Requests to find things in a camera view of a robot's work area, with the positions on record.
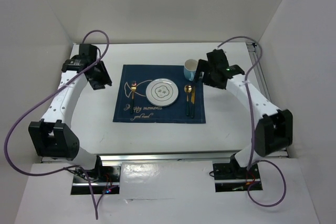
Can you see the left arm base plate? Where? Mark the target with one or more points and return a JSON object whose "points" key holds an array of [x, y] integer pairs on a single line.
{"points": [[108, 181]]}

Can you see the blue fish placemat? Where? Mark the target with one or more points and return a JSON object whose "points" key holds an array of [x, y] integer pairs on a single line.
{"points": [[144, 111]]}

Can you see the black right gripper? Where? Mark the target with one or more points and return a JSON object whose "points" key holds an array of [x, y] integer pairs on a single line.
{"points": [[201, 65]]}

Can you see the aluminium right side rail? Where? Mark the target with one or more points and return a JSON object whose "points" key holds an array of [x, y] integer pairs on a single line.
{"points": [[254, 52]]}

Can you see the gold fork green handle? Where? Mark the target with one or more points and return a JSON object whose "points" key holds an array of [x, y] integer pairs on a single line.
{"points": [[133, 90]]}

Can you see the gold spoon green handle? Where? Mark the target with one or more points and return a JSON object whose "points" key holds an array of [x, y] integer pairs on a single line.
{"points": [[188, 90]]}

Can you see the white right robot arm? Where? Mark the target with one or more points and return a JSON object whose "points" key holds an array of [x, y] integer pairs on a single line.
{"points": [[272, 128]]}

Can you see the blue mug white inside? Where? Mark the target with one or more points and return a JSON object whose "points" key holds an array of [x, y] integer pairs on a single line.
{"points": [[190, 67]]}

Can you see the aluminium front rail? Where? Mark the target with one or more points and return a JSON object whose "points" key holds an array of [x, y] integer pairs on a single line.
{"points": [[171, 156]]}

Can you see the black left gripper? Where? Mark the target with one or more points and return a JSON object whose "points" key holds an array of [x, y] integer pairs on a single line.
{"points": [[105, 78]]}

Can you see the white plate with green rim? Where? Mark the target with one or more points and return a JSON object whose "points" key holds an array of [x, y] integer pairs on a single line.
{"points": [[162, 92]]}

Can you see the gold knife green handle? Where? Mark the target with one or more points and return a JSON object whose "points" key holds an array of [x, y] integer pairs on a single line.
{"points": [[193, 101]]}

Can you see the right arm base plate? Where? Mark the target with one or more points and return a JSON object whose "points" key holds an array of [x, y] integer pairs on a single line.
{"points": [[226, 181]]}

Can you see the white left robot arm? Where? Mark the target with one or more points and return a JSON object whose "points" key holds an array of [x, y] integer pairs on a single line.
{"points": [[52, 135]]}

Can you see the aluminium rail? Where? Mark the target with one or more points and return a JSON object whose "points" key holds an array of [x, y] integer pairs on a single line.
{"points": [[171, 156], [254, 52]]}

